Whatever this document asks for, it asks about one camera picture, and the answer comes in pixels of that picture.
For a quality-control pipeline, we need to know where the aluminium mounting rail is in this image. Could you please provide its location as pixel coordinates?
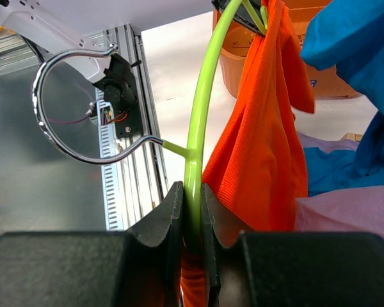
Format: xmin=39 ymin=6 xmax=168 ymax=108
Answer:
xmin=0 ymin=25 xmax=168 ymax=233

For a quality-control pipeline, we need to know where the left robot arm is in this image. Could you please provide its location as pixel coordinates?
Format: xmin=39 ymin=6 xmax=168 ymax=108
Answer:
xmin=0 ymin=1 xmax=143 ymax=138

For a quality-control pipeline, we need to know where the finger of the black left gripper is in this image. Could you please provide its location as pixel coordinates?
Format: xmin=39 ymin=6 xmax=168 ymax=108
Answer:
xmin=211 ymin=0 xmax=268 ymax=36

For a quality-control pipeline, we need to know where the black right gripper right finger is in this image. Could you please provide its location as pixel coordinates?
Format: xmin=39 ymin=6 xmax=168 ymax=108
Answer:
xmin=201 ymin=184 xmax=384 ymax=306

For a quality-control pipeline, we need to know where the blue t shirt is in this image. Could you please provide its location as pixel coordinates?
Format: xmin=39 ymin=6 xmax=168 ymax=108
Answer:
xmin=300 ymin=0 xmax=384 ymax=198

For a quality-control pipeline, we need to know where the lilac t shirt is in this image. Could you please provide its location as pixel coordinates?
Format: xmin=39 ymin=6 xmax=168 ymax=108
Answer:
xmin=294 ymin=132 xmax=384 ymax=253

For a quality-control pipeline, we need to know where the lime green hanger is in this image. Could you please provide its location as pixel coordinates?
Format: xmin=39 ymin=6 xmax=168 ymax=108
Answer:
xmin=31 ymin=0 xmax=269 ymax=256

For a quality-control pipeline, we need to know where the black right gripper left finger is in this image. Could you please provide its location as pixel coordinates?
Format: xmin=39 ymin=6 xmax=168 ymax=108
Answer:
xmin=0 ymin=182 xmax=184 ymax=306

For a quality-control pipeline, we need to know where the orange t shirt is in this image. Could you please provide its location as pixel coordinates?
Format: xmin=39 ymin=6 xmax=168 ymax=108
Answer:
xmin=179 ymin=0 xmax=316 ymax=307

